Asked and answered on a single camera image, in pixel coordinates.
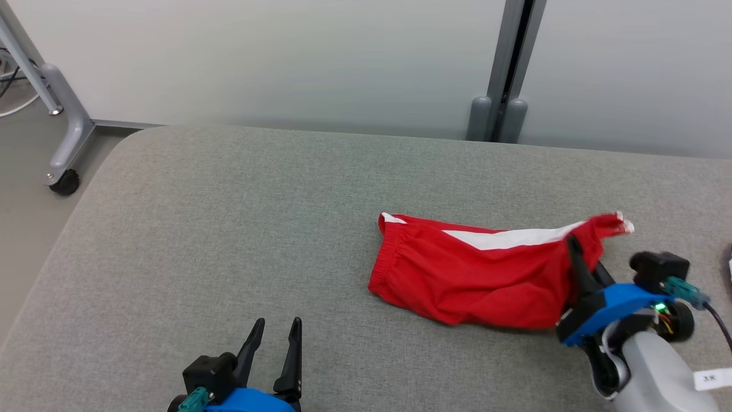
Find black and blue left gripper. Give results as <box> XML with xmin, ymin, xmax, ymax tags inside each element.
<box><xmin>203</xmin><ymin>317</ymin><xmax>303</xmax><ymax>412</ymax></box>

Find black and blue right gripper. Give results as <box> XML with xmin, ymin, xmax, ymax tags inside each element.
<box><xmin>558</xmin><ymin>235</ymin><xmax>695</xmax><ymax>347</ymax></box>

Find red shorts with white stripe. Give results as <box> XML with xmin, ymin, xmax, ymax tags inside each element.
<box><xmin>368</xmin><ymin>211</ymin><xmax>635</xmax><ymax>331</ymax></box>

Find black caster wheel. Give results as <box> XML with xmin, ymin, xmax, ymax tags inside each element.
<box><xmin>49</xmin><ymin>169</ymin><xmax>81</xmax><ymax>196</ymax></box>

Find grey wheeled stand leg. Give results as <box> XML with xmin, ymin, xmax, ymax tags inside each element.
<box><xmin>0</xmin><ymin>0</ymin><xmax>95</xmax><ymax>187</ymax></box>

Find teal left cable connector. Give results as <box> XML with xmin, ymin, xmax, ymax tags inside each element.
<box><xmin>177</xmin><ymin>387</ymin><xmax>209</xmax><ymax>412</ymax></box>

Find teal cable connector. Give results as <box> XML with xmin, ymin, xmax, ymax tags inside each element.
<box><xmin>177</xmin><ymin>387</ymin><xmax>209</xmax><ymax>412</ymax></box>
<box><xmin>663</xmin><ymin>276</ymin><xmax>711</xmax><ymax>311</ymax></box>

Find teal right cable connector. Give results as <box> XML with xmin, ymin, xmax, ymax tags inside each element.
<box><xmin>663</xmin><ymin>276</ymin><xmax>711</xmax><ymax>311</ymax></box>

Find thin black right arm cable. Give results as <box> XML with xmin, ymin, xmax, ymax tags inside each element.
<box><xmin>702</xmin><ymin>302</ymin><xmax>732</xmax><ymax>352</ymax></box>

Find white paper cable tag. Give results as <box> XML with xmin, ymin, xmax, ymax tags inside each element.
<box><xmin>693</xmin><ymin>368</ymin><xmax>732</xmax><ymax>391</ymax></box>

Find grey metal partition post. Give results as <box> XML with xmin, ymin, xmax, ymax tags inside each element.
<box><xmin>466</xmin><ymin>0</ymin><xmax>548</xmax><ymax>144</ymax></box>

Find white floor cable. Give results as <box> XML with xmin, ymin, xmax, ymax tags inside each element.
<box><xmin>0</xmin><ymin>69</ymin><xmax>41</xmax><ymax>118</ymax></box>

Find black floor cable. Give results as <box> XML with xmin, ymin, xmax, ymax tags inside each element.
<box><xmin>0</xmin><ymin>49</ymin><xmax>21</xmax><ymax>98</ymax></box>

